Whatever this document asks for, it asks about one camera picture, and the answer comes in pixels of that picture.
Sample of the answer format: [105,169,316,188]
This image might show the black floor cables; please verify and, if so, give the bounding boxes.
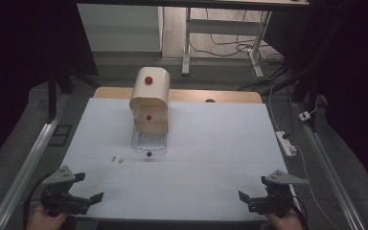
[188,9,290,92]

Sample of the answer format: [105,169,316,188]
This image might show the black stand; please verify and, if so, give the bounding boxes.
[45,61,102,125]
[267,0,353,132]

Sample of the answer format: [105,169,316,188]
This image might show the white adapter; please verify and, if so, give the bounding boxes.
[298,110,312,123]

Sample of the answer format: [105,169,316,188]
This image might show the white power strip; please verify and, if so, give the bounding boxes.
[274,130,298,158]

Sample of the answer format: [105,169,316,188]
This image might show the clear drawer red knob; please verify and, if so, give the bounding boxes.
[130,127,169,158]

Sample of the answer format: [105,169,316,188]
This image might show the person's left hand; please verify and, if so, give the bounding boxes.
[26,203,70,230]

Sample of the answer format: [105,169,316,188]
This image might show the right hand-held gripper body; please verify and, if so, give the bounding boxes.
[247,170,309,218]

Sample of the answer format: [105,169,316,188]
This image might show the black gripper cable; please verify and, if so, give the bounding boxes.
[291,203,310,230]
[22,172,56,230]

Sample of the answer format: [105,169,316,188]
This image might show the cream drawer cabinet red knobs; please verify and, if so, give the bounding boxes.
[128,66,172,135]

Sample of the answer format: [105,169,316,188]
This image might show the aluminium rail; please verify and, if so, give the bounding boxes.
[294,101,367,230]
[0,93,72,230]

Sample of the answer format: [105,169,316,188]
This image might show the wooden table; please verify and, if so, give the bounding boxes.
[93,86,264,104]

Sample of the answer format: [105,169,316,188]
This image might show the pale blue table sheet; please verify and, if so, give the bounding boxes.
[60,97,300,222]

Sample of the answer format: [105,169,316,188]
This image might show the white cable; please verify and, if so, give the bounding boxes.
[294,146,334,230]

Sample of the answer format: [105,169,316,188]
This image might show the person's right hand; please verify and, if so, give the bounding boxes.
[264,208,305,230]

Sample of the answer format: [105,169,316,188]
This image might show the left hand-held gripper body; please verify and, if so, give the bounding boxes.
[40,165,92,218]

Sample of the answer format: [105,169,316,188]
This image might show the white-legged desk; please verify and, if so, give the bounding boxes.
[76,0,311,80]

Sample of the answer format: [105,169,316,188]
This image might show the black floor plate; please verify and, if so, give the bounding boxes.
[48,124,74,148]

